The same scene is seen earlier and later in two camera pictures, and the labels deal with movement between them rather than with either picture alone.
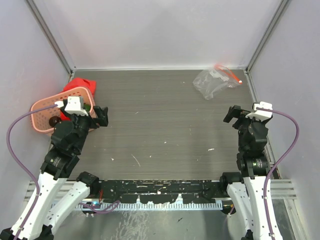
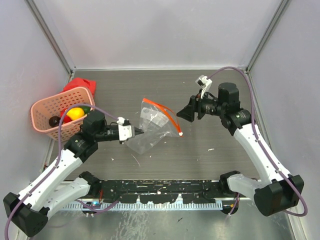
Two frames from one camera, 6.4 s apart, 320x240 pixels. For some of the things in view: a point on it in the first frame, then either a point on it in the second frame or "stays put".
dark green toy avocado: [87, 107] stays put
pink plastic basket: [40, 119] stays put
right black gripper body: [240, 131] → [207, 106]
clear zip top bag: [212, 81] → [159, 124]
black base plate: [162, 191] stays put
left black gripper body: [84, 122] → [108, 133]
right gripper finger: [233, 112] → [188, 112]
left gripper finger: [103, 122] → [138, 132]
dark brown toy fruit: [53, 120] stays put
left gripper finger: [102, 114] → [138, 131]
